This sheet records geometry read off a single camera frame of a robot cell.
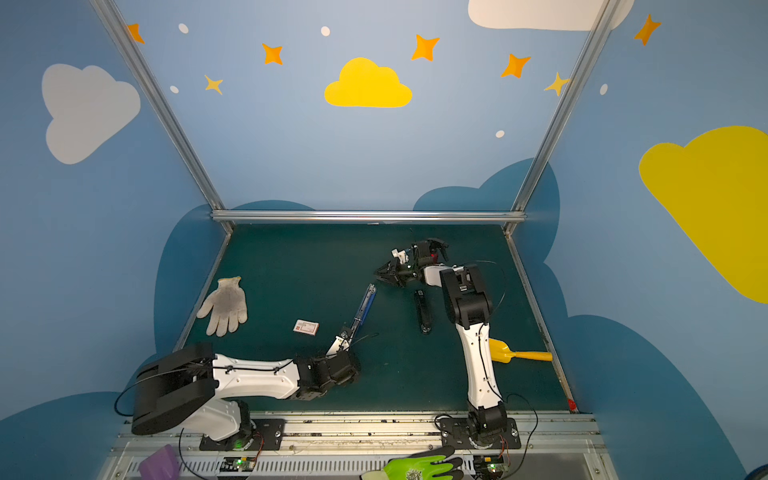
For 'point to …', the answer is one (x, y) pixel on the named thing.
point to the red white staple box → (306, 327)
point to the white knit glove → (227, 307)
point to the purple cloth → (162, 464)
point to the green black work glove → (423, 464)
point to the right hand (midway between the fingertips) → (378, 272)
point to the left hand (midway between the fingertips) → (349, 363)
